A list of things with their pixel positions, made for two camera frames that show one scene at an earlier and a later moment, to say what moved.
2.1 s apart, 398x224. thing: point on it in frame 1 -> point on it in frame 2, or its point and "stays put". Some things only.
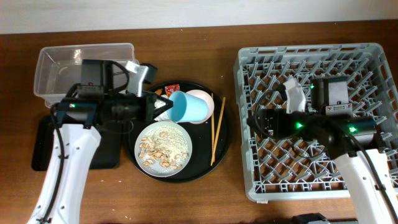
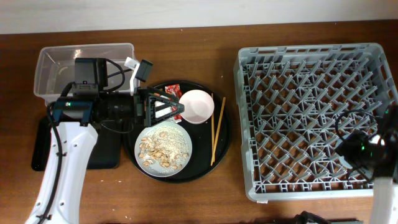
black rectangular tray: x=108 y=154 stays put
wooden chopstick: x=217 y=132 stays put
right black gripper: x=280 y=117 -> x=345 y=148
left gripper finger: x=159 y=111 -> x=168 y=116
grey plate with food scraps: x=163 y=149 stays put
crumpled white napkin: x=164 y=116 stays put
